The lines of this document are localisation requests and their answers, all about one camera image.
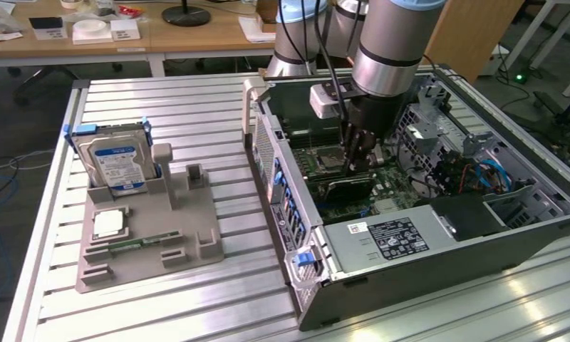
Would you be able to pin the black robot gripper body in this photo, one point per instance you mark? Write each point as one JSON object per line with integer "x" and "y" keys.
{"x": 374, "y": 114}

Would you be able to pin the graphics card with metal bracket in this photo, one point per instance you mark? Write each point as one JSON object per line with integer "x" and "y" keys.
{"x": 349, "y": 189}

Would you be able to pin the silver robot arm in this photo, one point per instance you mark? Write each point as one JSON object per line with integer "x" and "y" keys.
{"x": 385, "y": 53}

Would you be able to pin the metal socket cover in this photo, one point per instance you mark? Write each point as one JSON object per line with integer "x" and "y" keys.
{"x": 378, "y": 153}

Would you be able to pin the CPU socket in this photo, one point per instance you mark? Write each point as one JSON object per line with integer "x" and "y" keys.
{"x": 328, "y": 158}

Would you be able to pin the black RAM slot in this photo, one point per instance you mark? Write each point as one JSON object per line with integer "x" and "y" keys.
{"x": 322, "y": 174}
{"x": 316, "y": 179}

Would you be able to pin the green motherboard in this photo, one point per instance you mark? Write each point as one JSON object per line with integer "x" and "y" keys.
{"x": 394, "y": 185}

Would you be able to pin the perforated metal disk bay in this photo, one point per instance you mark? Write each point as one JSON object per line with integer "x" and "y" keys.
{"x": 428, "y": 149}

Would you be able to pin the silver chipset heatsink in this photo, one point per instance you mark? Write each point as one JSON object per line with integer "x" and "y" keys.
{"x": 388, "y": 204}

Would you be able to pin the grey card retention latch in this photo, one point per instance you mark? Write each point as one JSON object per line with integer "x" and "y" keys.
{"x": 253, "y": 107}

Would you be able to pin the grey power supply unit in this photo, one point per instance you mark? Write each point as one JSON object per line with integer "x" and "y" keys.
{"x": 352, "y": 246}

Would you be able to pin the wooden cabinet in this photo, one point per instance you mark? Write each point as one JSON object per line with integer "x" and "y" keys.
{"x": 474, "y": 32}

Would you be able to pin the blue case latch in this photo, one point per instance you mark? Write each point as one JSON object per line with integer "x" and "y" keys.
{"x": 305, "y": 258}

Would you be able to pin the white paper booklet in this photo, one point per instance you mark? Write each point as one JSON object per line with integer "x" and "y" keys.
{"x": 258, "y": 30}

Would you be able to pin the small metal disk bay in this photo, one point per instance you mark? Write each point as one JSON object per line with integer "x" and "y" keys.
{"x": 517, "y": 210}

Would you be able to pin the brown cardboard box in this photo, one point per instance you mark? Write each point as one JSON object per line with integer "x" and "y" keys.
{"x": 265, "y": 10}

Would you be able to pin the black metal stand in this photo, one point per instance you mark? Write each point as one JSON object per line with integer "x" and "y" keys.
{"x": 556, "y": 107}

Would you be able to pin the open grey PC case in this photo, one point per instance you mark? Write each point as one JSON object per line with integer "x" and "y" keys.
{"x": 408, "y": 285}

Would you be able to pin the wooden desk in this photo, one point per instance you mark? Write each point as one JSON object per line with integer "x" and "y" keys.
{"x": 194, "y": 39}

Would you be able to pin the grey parts rack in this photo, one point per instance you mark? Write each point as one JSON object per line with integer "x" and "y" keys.
{"x": 170, "y": 249}

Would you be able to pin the black lamp base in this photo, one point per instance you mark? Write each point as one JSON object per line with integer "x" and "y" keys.
{"x": 185, "y": 18}

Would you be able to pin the hard disk with blue carrier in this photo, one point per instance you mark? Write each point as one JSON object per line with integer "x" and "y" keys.
{"x": 118, "y": 160}

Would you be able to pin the green RAM stick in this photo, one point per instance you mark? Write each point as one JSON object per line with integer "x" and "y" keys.
{"x": 142, "y": 242}

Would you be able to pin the silver CPU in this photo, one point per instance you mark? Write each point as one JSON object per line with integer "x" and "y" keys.
{"x": 109, "y": 224}

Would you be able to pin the plain white box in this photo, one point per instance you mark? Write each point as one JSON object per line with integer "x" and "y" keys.
{"x": 124, "y": 30}

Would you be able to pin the red small item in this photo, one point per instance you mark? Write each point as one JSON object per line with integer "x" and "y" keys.
{"x": 130, "y": 11}

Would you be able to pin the white box with round tape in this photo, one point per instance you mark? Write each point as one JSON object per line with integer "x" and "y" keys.
{"x": 92, "y": 32}

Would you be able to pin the white box with black top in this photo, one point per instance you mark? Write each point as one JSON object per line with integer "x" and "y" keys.
{"x": 48, "y": 28}

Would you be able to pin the white paper label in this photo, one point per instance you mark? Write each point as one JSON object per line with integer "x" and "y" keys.
{"x": 4, "y": 36}

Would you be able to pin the clear plastic bag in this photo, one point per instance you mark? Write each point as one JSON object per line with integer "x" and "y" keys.
{"x": 0, "y": 14}

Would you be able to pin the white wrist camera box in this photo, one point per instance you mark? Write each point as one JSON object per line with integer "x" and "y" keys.
{"x": 325, "y": 101}

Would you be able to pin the white table frame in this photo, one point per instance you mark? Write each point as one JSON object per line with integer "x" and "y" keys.
{"x": 541, "y": 32}

